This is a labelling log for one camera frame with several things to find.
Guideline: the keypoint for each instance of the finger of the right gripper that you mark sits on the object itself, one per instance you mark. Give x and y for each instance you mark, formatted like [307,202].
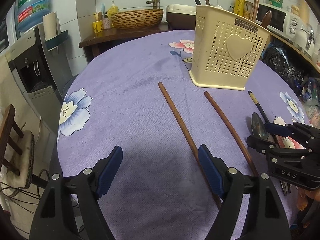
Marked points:
[261,145]
[287,130]

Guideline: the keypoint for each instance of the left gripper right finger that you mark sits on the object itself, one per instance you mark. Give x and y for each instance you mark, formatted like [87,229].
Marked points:
[265,218]

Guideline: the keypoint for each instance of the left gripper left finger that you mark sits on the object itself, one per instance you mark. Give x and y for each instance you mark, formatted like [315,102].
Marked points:
[54,216]

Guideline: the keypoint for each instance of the dark chopstick gold band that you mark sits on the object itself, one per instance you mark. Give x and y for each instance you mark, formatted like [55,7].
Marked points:
[271,137]

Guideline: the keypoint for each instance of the shiny steel spoon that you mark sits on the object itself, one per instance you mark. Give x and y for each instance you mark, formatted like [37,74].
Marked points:
[259,131]

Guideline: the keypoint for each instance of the brown wooden chopstick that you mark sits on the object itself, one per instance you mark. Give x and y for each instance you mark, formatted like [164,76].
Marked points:
[182,129]
[252,11]
[233,132]
[256,10]

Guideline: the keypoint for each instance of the wooden handled spoon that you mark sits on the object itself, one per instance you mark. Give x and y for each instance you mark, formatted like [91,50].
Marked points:
[266,19]

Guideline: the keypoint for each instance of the colourful filled plastic bag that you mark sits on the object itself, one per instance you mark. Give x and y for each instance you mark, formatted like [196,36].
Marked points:
[310,98]

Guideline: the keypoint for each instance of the wooden shelf unit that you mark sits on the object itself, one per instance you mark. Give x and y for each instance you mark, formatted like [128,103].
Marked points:
[297,51]

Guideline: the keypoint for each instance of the black garbage bag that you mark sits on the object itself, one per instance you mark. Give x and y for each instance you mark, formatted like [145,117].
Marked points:
[275,56]

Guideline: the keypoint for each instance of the wooden chair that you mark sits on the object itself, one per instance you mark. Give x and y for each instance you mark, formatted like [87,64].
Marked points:
[17,155]

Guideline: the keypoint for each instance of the white kettle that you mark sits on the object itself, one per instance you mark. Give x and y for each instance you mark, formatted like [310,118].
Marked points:
[304,39]

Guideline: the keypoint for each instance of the beige perforated utensil holder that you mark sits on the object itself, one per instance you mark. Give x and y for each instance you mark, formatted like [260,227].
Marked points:
[227,48]

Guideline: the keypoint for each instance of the purple floral tablecloth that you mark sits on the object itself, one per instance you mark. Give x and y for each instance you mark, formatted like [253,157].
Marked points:
[159,191]

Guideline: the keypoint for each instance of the white microwave oven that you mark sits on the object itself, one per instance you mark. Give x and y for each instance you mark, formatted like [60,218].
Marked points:
[283,23]

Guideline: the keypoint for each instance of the water dispenser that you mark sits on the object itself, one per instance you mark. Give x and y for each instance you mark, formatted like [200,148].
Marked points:
[44,73]

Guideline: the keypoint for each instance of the yellow chopstick package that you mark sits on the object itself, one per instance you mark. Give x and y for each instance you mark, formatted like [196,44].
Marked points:
[239,7]

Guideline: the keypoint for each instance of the dark wooden counter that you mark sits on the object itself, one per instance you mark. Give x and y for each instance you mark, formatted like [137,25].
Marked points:
[96,44]

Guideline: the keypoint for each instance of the white rice cooker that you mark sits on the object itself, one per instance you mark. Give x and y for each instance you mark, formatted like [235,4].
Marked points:
[181,17]

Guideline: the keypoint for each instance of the yellow mug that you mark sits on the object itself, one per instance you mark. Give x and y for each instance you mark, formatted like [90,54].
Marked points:
[98,26]

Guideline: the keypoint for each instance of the paper cup stack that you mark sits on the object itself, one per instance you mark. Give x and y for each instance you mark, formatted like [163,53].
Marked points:
[50,26]

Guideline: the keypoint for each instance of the woven basket sink bowl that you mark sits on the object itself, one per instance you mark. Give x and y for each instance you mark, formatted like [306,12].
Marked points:
[134,19]

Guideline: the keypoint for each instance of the yellow soap bottle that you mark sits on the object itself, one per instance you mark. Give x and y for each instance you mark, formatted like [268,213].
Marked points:
[112,10]

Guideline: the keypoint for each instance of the bronze faucet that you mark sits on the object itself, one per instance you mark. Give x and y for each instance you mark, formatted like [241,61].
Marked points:
[154,3]

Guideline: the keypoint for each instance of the blue water jug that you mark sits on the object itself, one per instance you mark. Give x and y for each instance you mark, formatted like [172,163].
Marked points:
[30,13]

